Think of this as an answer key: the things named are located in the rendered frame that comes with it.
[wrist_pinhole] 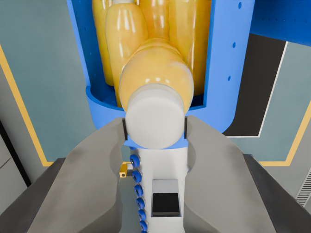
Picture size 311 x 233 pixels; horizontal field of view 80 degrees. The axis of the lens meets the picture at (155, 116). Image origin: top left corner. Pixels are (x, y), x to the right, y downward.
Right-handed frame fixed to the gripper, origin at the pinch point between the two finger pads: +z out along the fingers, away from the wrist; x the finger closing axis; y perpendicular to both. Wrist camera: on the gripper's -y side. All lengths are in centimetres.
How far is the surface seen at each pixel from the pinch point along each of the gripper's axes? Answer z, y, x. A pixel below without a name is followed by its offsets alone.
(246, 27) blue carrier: 16.3, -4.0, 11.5
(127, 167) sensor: 44, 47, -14
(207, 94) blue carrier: 12.1, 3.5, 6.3
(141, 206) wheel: 36, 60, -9
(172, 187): 37, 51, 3
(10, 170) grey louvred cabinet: 116, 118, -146
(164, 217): 26, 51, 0
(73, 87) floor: 134, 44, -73
